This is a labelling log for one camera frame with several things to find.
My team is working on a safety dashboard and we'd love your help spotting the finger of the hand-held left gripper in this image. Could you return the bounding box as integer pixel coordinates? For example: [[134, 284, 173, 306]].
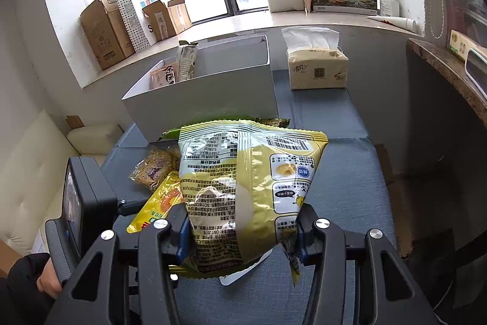
[[116, 199, 152, 220]]

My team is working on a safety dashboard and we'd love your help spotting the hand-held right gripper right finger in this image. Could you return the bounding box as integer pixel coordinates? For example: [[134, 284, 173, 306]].
[[295, 203, 442, 325]]

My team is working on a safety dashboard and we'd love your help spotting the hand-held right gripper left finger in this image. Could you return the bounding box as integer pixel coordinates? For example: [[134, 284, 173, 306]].
[[45, 205, 195, 325]]

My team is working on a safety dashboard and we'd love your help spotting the yellow snack packet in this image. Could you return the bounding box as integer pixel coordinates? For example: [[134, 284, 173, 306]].
[[126, 171, 188, 234]]

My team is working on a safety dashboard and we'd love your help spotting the yellow chip bag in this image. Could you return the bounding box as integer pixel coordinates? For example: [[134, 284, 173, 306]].
[[178, 120, 328, 285]]

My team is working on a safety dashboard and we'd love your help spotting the white storage box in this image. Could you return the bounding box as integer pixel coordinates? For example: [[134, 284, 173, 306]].
[[121, 34, 279, 143]]

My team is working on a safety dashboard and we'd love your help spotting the person's left forearm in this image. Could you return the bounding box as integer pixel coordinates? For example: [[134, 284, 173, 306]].
[[0, 253, 54, 325]]

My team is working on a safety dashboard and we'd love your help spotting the person's left hand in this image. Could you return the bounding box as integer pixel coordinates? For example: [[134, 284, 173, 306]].
[[37, 260, 66, 300]]

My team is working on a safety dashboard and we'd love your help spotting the clear brown cracker packet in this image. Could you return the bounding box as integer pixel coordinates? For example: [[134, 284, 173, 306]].
[[130, 146, 182, 192]]

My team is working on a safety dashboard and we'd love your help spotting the cream sofa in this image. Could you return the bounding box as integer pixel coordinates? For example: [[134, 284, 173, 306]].
[[0, 110, 124, 257]]

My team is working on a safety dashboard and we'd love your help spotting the blue-grey fabric table cover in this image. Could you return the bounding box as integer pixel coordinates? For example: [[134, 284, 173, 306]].
[[101, 68, 405, 325]]

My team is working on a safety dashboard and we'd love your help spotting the brown wooden board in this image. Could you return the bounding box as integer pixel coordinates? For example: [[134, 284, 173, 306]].
[[0, 238, 24, 278]]

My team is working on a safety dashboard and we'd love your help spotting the flat cardboard box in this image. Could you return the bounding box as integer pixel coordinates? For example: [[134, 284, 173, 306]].
[[375, 144, 397, 185]]

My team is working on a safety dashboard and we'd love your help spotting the dark green snack bag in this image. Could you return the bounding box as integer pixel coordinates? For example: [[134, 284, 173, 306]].
[[224, 117, 290, 130]]

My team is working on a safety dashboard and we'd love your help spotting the beige snack packet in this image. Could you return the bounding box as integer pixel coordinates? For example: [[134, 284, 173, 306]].
[[149, 60, 179, 90]]

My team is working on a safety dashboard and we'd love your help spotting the grey-green snack packet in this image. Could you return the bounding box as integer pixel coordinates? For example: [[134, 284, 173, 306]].
[[175, 41, 199, 82]]

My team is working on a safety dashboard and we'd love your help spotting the tall cardboard box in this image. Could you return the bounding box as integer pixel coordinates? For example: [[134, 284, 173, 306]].
[[80, 0, 135, 70]]

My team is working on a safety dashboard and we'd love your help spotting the beige tissue pack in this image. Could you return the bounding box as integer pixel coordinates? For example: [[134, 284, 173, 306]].
[[281, 26, 349, 90]]

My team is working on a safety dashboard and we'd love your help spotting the polka dot paper bag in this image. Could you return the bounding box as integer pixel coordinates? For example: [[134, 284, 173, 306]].
[[113, 0, 152, 52]]

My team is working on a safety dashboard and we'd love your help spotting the small open cardboard box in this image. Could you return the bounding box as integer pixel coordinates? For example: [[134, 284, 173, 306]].
[[167, 0, 193, 35], [142, 0, 177, 42]]

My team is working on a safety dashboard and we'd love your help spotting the marble counter shelf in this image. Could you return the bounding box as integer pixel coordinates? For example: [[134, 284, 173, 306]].
[[405, 37, 487, 128]]

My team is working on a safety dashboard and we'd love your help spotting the white tube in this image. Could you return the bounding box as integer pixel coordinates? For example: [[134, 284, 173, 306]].
[[367, 15, 418, 31]]

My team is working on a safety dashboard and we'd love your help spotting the white-framed black device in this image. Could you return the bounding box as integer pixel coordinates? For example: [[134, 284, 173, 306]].
[[465, 47, 487, 99]]

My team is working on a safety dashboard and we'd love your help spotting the green and white tissue box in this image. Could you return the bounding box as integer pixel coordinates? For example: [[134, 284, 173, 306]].
[[449, 29, 487, 63]]

